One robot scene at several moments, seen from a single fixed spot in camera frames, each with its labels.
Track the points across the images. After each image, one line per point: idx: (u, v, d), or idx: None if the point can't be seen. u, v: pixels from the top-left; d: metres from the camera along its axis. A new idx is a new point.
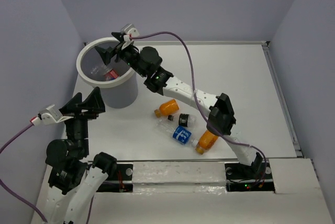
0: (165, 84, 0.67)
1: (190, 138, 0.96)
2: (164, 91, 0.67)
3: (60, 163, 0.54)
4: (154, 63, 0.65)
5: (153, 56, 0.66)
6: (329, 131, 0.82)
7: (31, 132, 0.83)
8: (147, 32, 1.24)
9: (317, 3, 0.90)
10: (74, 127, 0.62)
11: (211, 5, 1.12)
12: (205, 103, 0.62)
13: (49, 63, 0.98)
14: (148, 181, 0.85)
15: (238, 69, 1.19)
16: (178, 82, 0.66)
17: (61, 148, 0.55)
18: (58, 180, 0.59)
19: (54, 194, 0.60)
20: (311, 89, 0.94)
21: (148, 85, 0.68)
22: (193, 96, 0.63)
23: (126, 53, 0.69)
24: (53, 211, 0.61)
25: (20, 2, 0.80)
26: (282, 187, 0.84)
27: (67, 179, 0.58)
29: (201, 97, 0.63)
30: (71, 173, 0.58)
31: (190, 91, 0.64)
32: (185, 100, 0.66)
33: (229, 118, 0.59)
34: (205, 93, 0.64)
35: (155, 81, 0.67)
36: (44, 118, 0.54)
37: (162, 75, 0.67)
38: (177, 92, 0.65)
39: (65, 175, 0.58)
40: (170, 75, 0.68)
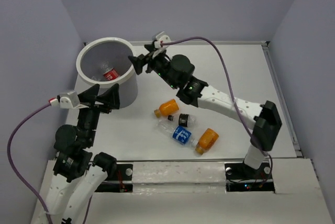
0: (201, 94, 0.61)
1: (190, 138, 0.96)
2: (199, 102, 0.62)
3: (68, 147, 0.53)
4: (186, 71, 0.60)
5: (185, 64, 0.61)
6: (329, 131, 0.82)
7: (31, 132, 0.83)
8: (147, 32, 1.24)
9: (317, 3, 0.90)
10: (85, 117, 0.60)
11: (211, 4, 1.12)
12: (248, 113, 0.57)
13: (49, 62, 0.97)
14: (148, 181, 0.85)
15: (238, 69, 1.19)
16: (215, 91, 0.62)
17: (70, 132, 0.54)
18: (64, 168, 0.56)
19: (59, 182, 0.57)
20: (311, 89, 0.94)
21: (181, 96, 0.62)
22: (233, 106, 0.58)
23: (156, 62, 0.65)
24: (53, 205, 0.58)
25: (19, 2, 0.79)
26: (282, 187, 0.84)
27: (73, 166, 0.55)
29: (243, 107, 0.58)
30: (77, 160, 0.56)
31: (230, 101, 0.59)
32: (222, 110, 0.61)
33: (277, 129, 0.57)
34: (247, 102, 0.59)
35: (189, 91, 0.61)
36: (62, 101, 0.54)
37: (196, 85, 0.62)
38: (213, 102, 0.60)
39: (71, 162, 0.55)
40: (205, 85, 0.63)
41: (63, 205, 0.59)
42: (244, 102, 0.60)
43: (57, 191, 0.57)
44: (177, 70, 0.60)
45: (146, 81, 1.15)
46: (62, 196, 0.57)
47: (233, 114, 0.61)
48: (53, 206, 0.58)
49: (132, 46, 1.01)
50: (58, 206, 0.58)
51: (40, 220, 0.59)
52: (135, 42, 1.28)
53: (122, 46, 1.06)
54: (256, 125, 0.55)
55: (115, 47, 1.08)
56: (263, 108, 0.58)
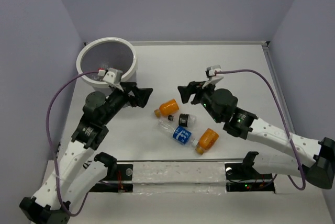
0: (250, 129, 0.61)
1: (190, 138, 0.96)
2: (249, 136, 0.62)
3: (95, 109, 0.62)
4: (230, 104, 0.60)
5: (227, 97, 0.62)
6: (330, 131, 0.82)
7: (31, 132, 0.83)
8: (147, 32, 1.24)
9: (317, 3, 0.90)
10: (115, 97, 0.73)
11: (211, 4, 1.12)
12: (306, 150, 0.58)
13: (49, 63, 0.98)
14: (148, 181, 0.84)
15: (238, 69, 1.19)
16: (266, 125, 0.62)
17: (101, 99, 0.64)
18: (82, 136, 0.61)
19: (75, 148, 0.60)
20: (312, 89, 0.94)
21: (229, 129, 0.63)
22: (289, 143, 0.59)
23: (203, 92, 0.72)
24: (64, 171, 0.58)
25: (19, 2, 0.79)
26: (282, 187, 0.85)
27: (93, 133, 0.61)
29: (299, 144, 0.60)
30: (96, 131, 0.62)
31: (285, 137, 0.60)
32: (276, 145, 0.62)
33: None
34: (302, 139, 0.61)
35: (236, 124, 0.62)
36: (108, 75, 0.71)
37: (244, 118, 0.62)
38: (266, 136, 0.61)
39: (90, 131, 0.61)
40: (255, 117, 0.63)
41: (72, 174, 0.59)
42: (300, 139, 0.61)
43: (72, 157, 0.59)
44: (219, 104, 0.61)
45: (146, 81, 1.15)
46: (75, 163, 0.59)
47: (287, 150, 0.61)
48: (65, 171, 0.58)
49: (132, 45, 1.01)
50: (69, 171, 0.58)
51: (45, 188, 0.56)
52: (135, 42, 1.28)
53: (121, 45, 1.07)
54: (317, 166, 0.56)
55: (115, 47, 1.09)
56: (321, 145, 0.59)
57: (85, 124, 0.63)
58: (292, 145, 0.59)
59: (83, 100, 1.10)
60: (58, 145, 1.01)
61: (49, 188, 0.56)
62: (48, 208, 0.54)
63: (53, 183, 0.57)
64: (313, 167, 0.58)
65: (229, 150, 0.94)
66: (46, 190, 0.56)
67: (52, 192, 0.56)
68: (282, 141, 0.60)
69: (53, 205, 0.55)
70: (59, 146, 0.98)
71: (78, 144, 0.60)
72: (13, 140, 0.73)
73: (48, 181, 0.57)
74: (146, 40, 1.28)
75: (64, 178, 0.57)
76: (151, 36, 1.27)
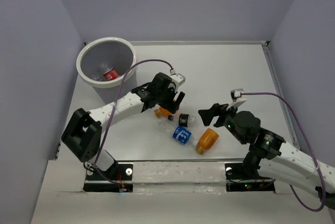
0: (280, 153, 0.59)
1: (190, 138, 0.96)
2: (276, 159, 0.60)
3: (164, 80, 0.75)
4: (253, 126, 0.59)
5: (250, 119, 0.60)
6: (329, 130, 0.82)
7: (31, 132, 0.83)
8: (147, 32, 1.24)
9: (317, 3, 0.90)
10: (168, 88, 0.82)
11: (211, 5, 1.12)
12: (332, 180, 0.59)
13: (50, 63, 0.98)
14: (148, 181, 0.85)
15: (238, 69, 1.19)
16: (294, 150, 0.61)
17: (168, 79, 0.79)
18: (139, 93, 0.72)
19: (133, 97, 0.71)
20: (311, 89, 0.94)
21: (256, 150, 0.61)
22: (316, 171, 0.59)
23: (227, 113, 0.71)
24: (120, 106, 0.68)
25: (20, 3, 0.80)
26: (282, 187, 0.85)
27: (149, 95, 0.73)
29: (325, 172, 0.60)
30: (149, 96, 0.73)
31: (312, 164, 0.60)
32: (301, 171, 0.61)
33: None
34: (328, 168, 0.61)
35: (263, 146, 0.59)
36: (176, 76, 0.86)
37: (271, 139, 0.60)
38: (293, 162, 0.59)
39: (147, 93, 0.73)
40: (283, 141, 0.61)
41: (123, 113, 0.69)
42: (326, 167, 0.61)
43: (129, 101, 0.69)
44: (242, 127, 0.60)
45: (146, 81, 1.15)
46: (130, 106, 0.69)
47: (312, 177, 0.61)
48: (121, 107, 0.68)
49: (132, 45, 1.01)
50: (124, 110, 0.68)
51: (100, 110, 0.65)
52: (135, 42, 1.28)
53: (121, 45, 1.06)
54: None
55: (115, 47, 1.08)
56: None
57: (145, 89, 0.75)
58: (320, 174, 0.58)
59: (83, 100, 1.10)
60: (58, 145, 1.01)
61: (103, 111, 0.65)
62: (99, 123, 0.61)
63: (108, 109, 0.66)
64: None
65: (229, 149, 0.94)
66: (101, 112, 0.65)
67: (105, 116, 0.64)
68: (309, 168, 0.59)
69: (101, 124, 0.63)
70: (59, 146, 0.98)
71: (135, 96, 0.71)
72: (13, 140, 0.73)
73: (104, 107, 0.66)
74: (146, 40, 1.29)
75: (119, 110, 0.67)
76: (151, 36, 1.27)
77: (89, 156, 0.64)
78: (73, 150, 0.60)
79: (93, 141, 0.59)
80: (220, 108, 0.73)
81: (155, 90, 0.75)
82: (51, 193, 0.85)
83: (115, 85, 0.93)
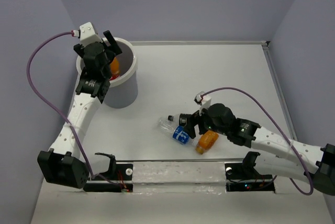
0: (254, 137, 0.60)
1: (189, 138, 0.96)
2: (253, 144, 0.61)
3: (96, 57, 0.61)
4: (223, 115, 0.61)
5: (220, 109, 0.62)
6: (328, 130, 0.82)
7: (32, 131, 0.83)
8: (147, 32, 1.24)
9: (317, 2, 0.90)
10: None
11: (211, 4, 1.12)
12: (309, 157, 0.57)
13: (50, 63, 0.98)
14: (148, 181, 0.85)
15: (238, 69, 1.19)
16: (269, 133, 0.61)
17: (98, 47, 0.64)
18: (86, 89, 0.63)
19: (82, 99, 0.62)
20: (311, 88, 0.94)
21: (234, 140, 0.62)
22: (291, 149, 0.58)
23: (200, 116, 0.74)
24: (76, 120, 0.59)
25: (20, 2, 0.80)
26: (282, 187, 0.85)
27: (97, 85, 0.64)
29: (302, 150, 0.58)
30: (99, 82, 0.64)
31: (286, 144, 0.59)
32: (279, 154, 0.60)
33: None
34: (305, 146, 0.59)
35: (239, 134, 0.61)
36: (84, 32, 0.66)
37: (246, 126, 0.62)
38: (269, 145, 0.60)
39: (93, 84, 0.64)
40: (257, 125, 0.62)
41: (83, 126, 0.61)
42: (303, 146, 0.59)
43: (82, 107, 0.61)
44: (214, 117, 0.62)
45: (145, 81, 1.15)
46: (85, 111, 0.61)
47: (291, 158, 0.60)
48: (76, 120, 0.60)
49: (132, 45, 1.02)
50: (82, 119, 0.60)
51: (62, 137, 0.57)
52: (135, 42, 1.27)
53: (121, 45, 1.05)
54: (320, 172, 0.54)
55: None
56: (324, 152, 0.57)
57: (88, 78, 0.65)
58: (294, 151, 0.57)
59: None
60: None
61: (65, 137, 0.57)
62: (69, 153, 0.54)
63: (67, 132, 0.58)
64: (316, 173, 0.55)
65: (228, 150, 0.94)
66: (63, 140, 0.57)
67: (69, 142, 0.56)
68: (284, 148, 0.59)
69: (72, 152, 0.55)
70: None
71: (84, 95, 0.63)
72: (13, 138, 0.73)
73: (63, 132, 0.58)
74: (146, 40, 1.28)
75: (78, 125, 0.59)
76: (151, 36, 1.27)
77: (86, 177, 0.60)
78: (67, 183, 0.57)
79: (76, 168, 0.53)
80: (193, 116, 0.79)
81: (99, 73, 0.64)
82: (52, 192, 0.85)
83: (119, 84, 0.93)
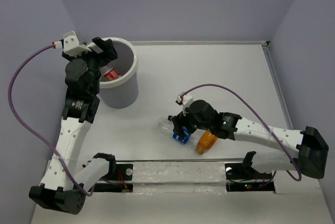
0: (236, 128, 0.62)
1: (190, 138, 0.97)
2: (235, 135, 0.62)
3: (80, 78, 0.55)
4: (202, 111, 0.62)
5: (199, 104, 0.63)
6: (328, 130, 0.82)
7: (32, 131, 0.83)
8: (147, 32, 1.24)
9: (317, 2, 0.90)
10: (89, 63, 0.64)
11: (211, 4, 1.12)
12: (289, 142, 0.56)
13: (49, 63, 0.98)
14: (148, 181, 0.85)
15: (238, 69, 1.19)
16: (250, 123, 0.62)
17: (80, 66, 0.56)
18: (74, 111, 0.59)
19: (70, 125, 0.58)
20: (311, 88, 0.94)
21: (218, 133, 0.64)
22: (271, 135, 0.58)
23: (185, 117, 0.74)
24: (65, 150, 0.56)
25: (19, 2, 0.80)
26: (282, 187, 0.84)
27: (84, 105, 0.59)
29: (282, 136, 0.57)
30: (86, 102, 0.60)
31: (265, 131, 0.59)
32: (260, 142, 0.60)
33: (324, 154, 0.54)
34: (285, 131, 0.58)
35: (221, 127, 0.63)
36: (66, 42, 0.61)
37: (228, 119, 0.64)
38: (250, 134, 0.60)
39: (81, 104, 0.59)
40: (239, 117, 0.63)
41: (74, 155, 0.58)
42: (283, 131, 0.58)
43: (70, 134, 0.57)
44: (194, 113, 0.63)
45: (145, 82, 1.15)
46: (74, 139, 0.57)
47: (272, 145, 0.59)
48: (65, 149, 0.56)
49: (132, 45, 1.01)
50: (71, 148, 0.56)
51: (51, 171, 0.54)
52: (135, 42, 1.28)
53: (121, 45, 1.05)
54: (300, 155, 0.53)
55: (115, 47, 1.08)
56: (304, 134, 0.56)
57: (74, 98, 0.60)
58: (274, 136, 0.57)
59: None
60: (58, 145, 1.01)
61: (55, 171, 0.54)
62: (62, 189, 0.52)
63: (57, 165, 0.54)
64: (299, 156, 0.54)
65: (229, 150, 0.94)
66: (53, 173, 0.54)
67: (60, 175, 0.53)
68: (264, 135, 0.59)
69: (65, 185, 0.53)
70: None
71: (71, 121, 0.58)
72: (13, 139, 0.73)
73: (52, 165, 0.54)
74: (146, 40, 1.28)
75: (68, 157, 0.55)
76: (151, 36, 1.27)
77: (83, 202, 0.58)
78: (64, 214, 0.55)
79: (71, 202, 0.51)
80: (178, 118, 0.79)
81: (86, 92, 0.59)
82: None
83: (120, 83, 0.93)
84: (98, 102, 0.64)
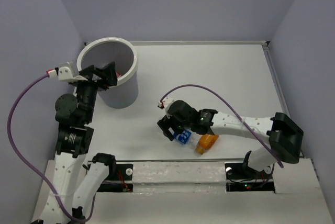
0: (212, 122, 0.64)
1: (190, 138, 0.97)
2: (213, 130, 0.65)
3: (70, 115, 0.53)
4: (180, 109, 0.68)
5: (177, 104, 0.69)
6: (328, 130, 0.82)
7: (32, 131, 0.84)
8: (147, 32, 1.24)
9: (317, 2, 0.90)
10: (84, 91, 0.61)
11: (211, 4, 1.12)
12: (260, 129, 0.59)
13: (50, 63, 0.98)
14: (148, 181, 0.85)
15: (238, 69, 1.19)
16: (225, 116, 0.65)
17: (70, 101, 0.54)
18: (66, 145, 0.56)
19: (65, 160, 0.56)
20: (311, 88, 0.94)
21: (198, 130, 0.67)
22: (243, 125, 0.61)
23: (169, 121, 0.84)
24: (61, 187, 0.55)
25: (19, 2, 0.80)
26: (282, 187, 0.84)
27: (76, 141, 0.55)
29: (254, 124, 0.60)
30: (79, 135, 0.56)
31: (237, 121, 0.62)
32: (236, 133, 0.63)
33: (293, 138, 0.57)
34: (257, 119, 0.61)
35: (199, 123, 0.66)
36: (60, 72, 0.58)
37: (205, 114, 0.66)
38: (226, 126, 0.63)
39: (74, 138, 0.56)
40: (215, 112, 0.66)
41: (71, 190, 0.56)
42: (255, 120, 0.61)
43: (65, 170, 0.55)
44: (174, 112, 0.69)
45: (146, 82, 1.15)
46: (69, 175, 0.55)
47: (247, 134, 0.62)
48: (62, 187, 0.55)
49: (132, 45, 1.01)
50: (67, 186, 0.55)
51: (49, 206, 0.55)
52: (136, 42, 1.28)
53: (121, 45, 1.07)
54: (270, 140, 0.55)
55: (115, 47, 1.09)
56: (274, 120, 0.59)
57: (66, 130, 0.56)
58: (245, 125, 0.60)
59: None
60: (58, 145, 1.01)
61: (53, 207, 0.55)
62: None
63: (54, 201, 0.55)
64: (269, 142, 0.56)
65: (229, 150, 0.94)
66: (51, 209, 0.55)
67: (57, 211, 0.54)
68: (237, 125, 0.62)
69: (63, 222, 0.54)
70: None
71: (65, 156, 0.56)
72: (13, 138, 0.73)
73: (49, 201, 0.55)
74: (146, 40, 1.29)
75: (63, 194, 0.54)
76: (151, 36, 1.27)
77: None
78: None
79: None
80: (163, 121, 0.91)
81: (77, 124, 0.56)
82: None
83: (122, 82, 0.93)
84: (91, 134, 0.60)
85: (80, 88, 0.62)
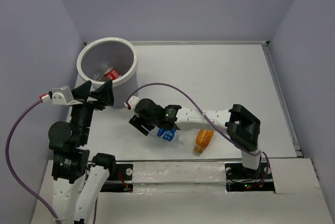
0: (177, 118, 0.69)
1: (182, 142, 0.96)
2: (178, 125, 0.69)
3: (64, 145, 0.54)
4: (145, 107, 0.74)
5: (142, 103, 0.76)
6: (328, 131, 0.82)
7: (31, 132, 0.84)
8: (147, 33, 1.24)
9: (317, 2, 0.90)
10: (79, 114, 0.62)
11: (211, 4, 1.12)
12: (220, 121, 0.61)
13: (50, 63, 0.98)
14: (148, 181, 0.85)
15: (238, 69, 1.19)
16: (188, 111, 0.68)
17: (65, 130, 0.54)
18: (63, 170, 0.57)
19: (62, 185, 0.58)
20: (311, 88, 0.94)
21: (165, 125, 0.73)
22: (204, 119, 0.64)
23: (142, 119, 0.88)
24: (60, 212, 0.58)
25: (19, 2, 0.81)
26: (282, 187, 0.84)
27: (71, 167, 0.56)
29: (213, 117, 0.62)
30: (75, 160, 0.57)
31: (198, 114, 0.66)
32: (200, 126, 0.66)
33: (251, 127, 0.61)
34: (216, 112, 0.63)
35: (165, 119, 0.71)
36: (54, 97, 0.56)
37: (170, 110, 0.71)
38: (189, 121, 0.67)
39: (69, 163, 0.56)
40: (179, 108, 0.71)
41: (70, 211, 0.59)
42: (214, 113, 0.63)
43: (63, 196, 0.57)
44: (139, 111, 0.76)
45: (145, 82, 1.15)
46: (68, 200, 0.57)
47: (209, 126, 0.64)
48: (61, 211, 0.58)
49: (132, 45, 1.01)
50: (66, 210, 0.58)
51: None
52: (136, 42, 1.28)
53: (121, 45, 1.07)
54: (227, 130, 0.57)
55: (115, 47, 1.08)
56: (232, 112, 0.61)
57: (62, 155, 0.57)
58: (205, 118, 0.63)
59: None
60: None
61: None
62: None
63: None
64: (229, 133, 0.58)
65: (229, 150, 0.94)
66: None
67: None
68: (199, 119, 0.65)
69: None
70: None
71: (62, 180, 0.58)
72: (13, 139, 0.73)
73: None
74: (146, 40, 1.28)
75: (63, 218, 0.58)
76: (151, 36, 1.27)
77: None
78: None
79: None
80: (134, 120, 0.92)
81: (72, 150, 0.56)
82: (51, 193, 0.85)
83: (121, 83, 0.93)
84: (87, 157, 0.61)
85: (75, 111, 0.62)
